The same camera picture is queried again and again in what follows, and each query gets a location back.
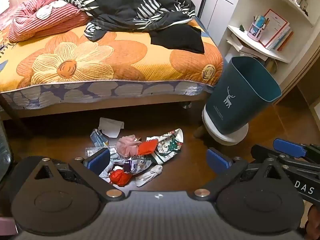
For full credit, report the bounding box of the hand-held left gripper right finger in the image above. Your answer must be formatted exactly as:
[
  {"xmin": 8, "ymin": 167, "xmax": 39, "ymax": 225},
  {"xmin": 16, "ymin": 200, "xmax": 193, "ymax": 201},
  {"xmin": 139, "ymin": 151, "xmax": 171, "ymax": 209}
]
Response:
[{"xmin": 194, "ymin": 147, "xmax": 284, "ymax": 202}]

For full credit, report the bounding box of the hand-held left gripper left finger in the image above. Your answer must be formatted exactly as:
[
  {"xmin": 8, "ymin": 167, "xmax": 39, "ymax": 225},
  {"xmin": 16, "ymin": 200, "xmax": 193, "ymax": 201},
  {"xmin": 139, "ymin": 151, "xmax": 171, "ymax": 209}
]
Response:
[{"xmin": 34, "ymin": 147, "xmax": 125, "ymax": 202}]

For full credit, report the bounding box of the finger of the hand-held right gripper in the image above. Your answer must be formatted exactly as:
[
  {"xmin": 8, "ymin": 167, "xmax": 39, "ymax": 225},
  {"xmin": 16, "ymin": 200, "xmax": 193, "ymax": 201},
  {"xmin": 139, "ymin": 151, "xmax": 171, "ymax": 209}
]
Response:
[
  {"xmin": 251, "ymin": 144, "xmax": 320, "ymax": 173},
  {"xmin": 273, "ymin": 138, "xmax": 320, "ymax": 159}
]

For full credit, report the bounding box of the red plastic bag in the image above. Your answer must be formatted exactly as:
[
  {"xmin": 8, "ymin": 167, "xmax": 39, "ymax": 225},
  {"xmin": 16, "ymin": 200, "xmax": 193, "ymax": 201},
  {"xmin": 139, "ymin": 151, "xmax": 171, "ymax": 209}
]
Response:
[{"xmin": 109, "ymin": 169, "xmax": 132, "ymax": 187}]

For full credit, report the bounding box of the printed paper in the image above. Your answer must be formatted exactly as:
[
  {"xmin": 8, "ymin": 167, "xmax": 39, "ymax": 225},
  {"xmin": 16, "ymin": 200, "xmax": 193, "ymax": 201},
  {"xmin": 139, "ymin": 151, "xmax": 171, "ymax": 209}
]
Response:
[{"xmin": 99, "ymin": 152, "xmax": 153, "ymax": 178}]

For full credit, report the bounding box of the red brush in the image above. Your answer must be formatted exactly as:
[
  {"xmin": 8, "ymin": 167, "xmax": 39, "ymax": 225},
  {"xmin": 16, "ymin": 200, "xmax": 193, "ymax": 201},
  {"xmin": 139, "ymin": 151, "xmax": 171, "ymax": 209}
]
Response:
[{"xmin": 137, "ymin": 139, "xmax": 159, "ymax": 157}]

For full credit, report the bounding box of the white sock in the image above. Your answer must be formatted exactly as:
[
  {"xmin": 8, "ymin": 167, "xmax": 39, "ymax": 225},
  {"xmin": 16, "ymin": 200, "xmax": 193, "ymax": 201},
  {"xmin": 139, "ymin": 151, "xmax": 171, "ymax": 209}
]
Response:
[{"xmin": 136, "ymin": 165, "xmax": 163, "ymax": 187}]

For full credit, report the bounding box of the teal plastic bin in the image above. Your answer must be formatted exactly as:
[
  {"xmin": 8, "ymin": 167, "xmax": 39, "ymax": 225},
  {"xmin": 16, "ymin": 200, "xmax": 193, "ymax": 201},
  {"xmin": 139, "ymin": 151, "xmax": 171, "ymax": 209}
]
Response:
[{"xmin": 205, "ymin": 56, "xmax": 282, "ymax": 134}]

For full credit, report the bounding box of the person's right hand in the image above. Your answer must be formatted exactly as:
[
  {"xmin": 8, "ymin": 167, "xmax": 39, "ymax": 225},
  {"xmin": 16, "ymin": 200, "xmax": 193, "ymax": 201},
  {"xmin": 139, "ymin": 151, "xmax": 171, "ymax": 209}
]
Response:
[{"xmin": 306, "ymin": 204, "xmax": 320, "ymax": 239}]

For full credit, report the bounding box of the clear plastic ruler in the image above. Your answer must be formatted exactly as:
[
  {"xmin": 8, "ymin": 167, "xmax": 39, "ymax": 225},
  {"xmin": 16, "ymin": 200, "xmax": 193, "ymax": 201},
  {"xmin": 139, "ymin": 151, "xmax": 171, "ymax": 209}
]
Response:
[{"xmin": 85, "ymin": 145, "xmax": 118, "ymax": 155}]

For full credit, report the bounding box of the blue packet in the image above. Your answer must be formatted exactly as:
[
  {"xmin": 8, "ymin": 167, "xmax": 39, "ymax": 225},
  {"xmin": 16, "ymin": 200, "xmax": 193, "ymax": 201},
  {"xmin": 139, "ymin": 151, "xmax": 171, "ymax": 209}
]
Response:
[{"xmin": 90, "ymin": 129, "xmax": 110, "ymax": 148}]

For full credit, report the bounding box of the white round stool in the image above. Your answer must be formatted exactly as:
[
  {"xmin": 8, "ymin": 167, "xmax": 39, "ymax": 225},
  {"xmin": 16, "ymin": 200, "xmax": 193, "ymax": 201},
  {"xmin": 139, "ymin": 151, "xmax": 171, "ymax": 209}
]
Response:
[{"xmin": 202, "ymin": 104, "xmax": 249, "ymax": 145}]

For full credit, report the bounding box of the pink mesh sponge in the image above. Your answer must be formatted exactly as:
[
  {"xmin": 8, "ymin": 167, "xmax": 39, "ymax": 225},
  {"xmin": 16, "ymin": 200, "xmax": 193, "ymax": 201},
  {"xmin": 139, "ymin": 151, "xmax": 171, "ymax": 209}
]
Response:
[{"xmin": 116, "ymin": 134, "xmax": 142, "ymax": 157}]

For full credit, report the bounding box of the white paper sheet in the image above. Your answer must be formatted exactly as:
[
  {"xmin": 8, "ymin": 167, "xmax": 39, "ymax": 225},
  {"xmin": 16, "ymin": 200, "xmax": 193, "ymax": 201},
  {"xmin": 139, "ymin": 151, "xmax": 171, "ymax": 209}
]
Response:
[{"xmin": 98, "ymin": 117, "xmax": 125, "ymax": 138}]

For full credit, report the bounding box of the brown hanging item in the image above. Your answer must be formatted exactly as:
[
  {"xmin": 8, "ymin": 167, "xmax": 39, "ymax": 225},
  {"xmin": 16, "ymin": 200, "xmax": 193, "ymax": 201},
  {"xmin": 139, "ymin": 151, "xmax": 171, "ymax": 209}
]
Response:
[{"xmin": 265, "ymin": 57, "xmax": 279, "ymax": 74}]

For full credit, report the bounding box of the dark shiny object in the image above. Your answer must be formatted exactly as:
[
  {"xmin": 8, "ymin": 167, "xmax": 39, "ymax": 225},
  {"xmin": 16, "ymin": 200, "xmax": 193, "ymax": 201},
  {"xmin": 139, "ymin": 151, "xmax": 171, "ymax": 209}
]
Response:
[{"xmin": 0, "ymin": 120, "xmax": 14, "ymax": 183}]

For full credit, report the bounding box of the row of books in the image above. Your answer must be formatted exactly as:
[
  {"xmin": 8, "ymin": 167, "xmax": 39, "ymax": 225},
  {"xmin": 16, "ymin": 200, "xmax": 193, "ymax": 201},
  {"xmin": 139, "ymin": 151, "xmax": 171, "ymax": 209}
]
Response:
[{"xmin": 266, "ymin": 25, "xmax": 294, "ymax": 52}]

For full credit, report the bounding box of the stack of papers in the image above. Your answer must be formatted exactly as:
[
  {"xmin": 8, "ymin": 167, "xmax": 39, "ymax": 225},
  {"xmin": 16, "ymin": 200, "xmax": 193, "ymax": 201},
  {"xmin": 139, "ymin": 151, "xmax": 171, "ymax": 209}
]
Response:
[{"xmin": 226, "ymin": 32, "xmax": 268, "ymax": 60}]

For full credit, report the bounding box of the pink pen holder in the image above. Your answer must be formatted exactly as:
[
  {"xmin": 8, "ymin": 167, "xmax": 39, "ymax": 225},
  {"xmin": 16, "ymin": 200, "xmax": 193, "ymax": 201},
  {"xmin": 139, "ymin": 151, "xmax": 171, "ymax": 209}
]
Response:
[{"xmin": 247, "ymin": 15, "xmax": 269, "ymax": 42}]

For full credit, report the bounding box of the red framed certificate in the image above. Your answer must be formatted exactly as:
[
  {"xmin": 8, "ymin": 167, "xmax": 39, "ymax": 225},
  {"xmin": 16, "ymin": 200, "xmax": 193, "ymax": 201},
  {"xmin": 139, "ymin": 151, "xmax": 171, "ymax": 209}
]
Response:
[{"xmin": 259, "ymin": 9, "xmax": 290, "ymax": 48}]

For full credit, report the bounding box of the black cloth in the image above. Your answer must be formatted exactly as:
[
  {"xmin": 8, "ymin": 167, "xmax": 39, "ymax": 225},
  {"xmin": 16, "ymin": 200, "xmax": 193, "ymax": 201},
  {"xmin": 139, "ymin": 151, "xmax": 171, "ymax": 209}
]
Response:
[{"xmin": 150, "ymin": 25, "xmax": 205, "ymax": 54}]

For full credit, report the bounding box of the pink striped blanket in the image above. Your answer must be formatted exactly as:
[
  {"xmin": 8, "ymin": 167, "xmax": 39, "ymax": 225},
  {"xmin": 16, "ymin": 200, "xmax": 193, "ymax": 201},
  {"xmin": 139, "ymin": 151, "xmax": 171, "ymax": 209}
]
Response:
[{"xmin": 7, "ymin": 0, "xmax": 90, "ymax": 43}]

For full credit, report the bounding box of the white corner shelf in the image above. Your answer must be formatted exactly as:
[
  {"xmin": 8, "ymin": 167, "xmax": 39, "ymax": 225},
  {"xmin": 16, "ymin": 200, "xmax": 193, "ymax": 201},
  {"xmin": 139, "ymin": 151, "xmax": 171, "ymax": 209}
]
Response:
[{"xmin": 217, "ymin": 0, "xmax": 320, "ymax": 85}]

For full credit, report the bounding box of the white wardrobe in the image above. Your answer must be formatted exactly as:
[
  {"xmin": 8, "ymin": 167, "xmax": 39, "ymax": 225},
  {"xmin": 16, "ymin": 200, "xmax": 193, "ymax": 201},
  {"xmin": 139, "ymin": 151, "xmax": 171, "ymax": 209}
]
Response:
[{"xmin": 172, "ymin": 0, "xmax": 248, "ymax": 48}]

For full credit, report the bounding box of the dark leaf print duvet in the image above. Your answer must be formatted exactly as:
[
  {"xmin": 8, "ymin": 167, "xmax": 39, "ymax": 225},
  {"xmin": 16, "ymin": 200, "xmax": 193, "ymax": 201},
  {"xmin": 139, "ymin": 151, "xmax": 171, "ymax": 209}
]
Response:
[{"xmin": 45, "ymin": 0, "xmax": 197, "ymax": 42}]

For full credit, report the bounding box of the wooden bed frame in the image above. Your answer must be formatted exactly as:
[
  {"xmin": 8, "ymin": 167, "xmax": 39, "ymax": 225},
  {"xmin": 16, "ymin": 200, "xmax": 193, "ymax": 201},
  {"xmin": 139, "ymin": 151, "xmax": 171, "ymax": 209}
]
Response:
[{"xmin": 0, "ymin": 90, "xmax": 213, "ymax": 133}]

